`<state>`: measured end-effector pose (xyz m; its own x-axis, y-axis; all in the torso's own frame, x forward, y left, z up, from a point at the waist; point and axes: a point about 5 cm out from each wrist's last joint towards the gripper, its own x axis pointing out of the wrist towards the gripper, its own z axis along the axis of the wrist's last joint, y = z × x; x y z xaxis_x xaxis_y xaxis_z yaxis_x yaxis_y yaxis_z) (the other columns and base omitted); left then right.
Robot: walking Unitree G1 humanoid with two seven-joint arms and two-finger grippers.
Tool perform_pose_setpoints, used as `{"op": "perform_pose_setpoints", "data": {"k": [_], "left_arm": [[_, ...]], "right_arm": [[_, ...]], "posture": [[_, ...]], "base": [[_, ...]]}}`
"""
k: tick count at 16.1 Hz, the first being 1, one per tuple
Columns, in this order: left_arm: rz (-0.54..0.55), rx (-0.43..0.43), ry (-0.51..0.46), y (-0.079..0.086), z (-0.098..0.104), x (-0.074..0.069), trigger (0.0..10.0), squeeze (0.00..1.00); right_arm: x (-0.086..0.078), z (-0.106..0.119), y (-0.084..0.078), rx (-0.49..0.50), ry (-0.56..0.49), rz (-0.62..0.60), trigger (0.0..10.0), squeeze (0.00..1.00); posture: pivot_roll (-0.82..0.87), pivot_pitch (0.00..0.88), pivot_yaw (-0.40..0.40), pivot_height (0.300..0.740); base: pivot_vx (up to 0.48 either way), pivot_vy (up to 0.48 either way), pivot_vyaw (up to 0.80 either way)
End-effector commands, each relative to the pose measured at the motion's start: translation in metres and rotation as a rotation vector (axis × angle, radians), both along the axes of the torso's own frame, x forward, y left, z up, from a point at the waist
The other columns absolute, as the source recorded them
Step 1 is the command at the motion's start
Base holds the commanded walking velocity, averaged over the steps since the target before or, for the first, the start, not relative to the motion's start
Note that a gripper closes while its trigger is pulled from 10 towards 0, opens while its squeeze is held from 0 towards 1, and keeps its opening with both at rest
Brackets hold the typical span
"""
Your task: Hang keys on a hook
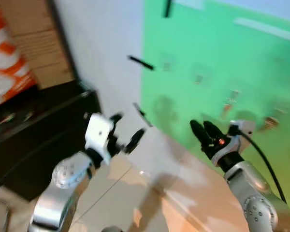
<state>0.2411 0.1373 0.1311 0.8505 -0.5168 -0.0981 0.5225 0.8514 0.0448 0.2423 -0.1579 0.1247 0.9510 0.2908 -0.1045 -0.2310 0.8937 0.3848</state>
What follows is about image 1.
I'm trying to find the brown hanging key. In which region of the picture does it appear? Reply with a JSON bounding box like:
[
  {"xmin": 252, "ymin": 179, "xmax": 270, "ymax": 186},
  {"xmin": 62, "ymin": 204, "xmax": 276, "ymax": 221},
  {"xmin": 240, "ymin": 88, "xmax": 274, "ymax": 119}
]
[{"xmin": 261, "ymin": 116, "xmax": 280, "ymax": 133}]

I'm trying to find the brown cardboard box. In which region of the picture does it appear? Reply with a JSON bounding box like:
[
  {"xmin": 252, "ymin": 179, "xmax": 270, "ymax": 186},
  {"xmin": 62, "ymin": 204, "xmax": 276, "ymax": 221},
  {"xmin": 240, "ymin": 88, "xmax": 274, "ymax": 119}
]
[{"xmin": 0, "ymin": 0, "xmax": 77, "ymax": 90}]

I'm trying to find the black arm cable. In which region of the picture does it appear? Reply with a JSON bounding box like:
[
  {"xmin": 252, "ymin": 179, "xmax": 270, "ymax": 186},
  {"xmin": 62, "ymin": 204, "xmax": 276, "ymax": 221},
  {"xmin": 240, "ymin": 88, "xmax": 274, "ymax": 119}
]
[{"xmin": 229, "ymin": 125, "xmax": 287, "ymax": 204}]

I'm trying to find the small clear wall hook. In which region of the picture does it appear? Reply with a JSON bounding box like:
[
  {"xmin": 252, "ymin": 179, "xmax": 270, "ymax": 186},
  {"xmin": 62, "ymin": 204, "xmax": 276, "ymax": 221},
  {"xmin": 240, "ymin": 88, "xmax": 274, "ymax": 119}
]
[
  {"xmin": 194, "ymin": 71, "xmax": 206, "ymax": 86},
  {"xmin": 162, "ymin": 57, "xmax": 173, "ymax": 72},
  {"xmin": 230, "ymin": 88, "xmax": 241, "ymax": 102}
]

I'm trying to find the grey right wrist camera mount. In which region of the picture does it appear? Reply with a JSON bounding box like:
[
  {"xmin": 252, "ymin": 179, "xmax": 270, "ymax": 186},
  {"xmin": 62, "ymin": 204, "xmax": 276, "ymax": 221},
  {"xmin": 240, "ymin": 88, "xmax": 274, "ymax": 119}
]
[{"xmin": 226, "ymin": 119, "xmax": 255, "ymax": 154}]

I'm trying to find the black cabinet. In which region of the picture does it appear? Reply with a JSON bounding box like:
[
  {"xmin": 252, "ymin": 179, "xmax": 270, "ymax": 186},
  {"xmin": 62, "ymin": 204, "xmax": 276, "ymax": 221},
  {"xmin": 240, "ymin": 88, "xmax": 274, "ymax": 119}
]
[{"xmin": 0, "ymin": 79, "xmax": 103, "ymax": 203}]

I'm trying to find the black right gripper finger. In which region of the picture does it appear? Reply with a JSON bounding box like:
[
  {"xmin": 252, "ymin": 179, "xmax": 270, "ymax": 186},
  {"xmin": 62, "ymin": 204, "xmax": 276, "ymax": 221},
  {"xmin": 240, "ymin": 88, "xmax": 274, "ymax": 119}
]
[
  {"xmin": 190, "ymin": 119, "xmax": 210, "ymax": 146},
  {"xmin": 204, "ymin": 120, "xmax": 224, "ymax": 142}
]

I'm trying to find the green wall cloth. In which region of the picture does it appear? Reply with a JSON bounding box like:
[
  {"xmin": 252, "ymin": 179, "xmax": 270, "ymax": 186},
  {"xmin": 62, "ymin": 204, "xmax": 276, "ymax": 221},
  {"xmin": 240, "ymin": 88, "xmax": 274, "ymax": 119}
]
[{"xmin": 139, "ymin": 0, "xmax": 290, "ymax": 216}]

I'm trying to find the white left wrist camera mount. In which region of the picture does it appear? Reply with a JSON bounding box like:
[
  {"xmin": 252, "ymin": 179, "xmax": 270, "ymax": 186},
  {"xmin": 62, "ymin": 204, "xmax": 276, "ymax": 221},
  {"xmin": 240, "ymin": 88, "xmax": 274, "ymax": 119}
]
[{"xmin": 84, "ymin": 113, "xmax": 116, "ymax": 164}]

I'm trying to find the orange and white bag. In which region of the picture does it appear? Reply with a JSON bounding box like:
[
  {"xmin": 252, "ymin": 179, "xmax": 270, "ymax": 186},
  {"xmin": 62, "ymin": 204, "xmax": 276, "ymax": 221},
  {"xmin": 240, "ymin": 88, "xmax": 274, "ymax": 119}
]
[{"xmin": 0, "ymin": 7, "xmax": 38, "ymax": 110}]

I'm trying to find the black tape strip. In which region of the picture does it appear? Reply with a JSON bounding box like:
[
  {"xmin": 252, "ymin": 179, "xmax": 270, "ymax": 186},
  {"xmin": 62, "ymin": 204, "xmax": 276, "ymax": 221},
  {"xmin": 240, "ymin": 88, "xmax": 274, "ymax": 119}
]
[{"xmin": 128, "ymin": 55, "xmax": 156, "ymax": 71}]

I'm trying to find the white tape strip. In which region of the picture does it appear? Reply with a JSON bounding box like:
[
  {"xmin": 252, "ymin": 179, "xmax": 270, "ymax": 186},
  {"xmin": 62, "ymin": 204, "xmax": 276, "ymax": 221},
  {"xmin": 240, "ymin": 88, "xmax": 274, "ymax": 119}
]
[{"xmin": 233, "ymin": 17, "xmax": 290, "ymax": 43}]

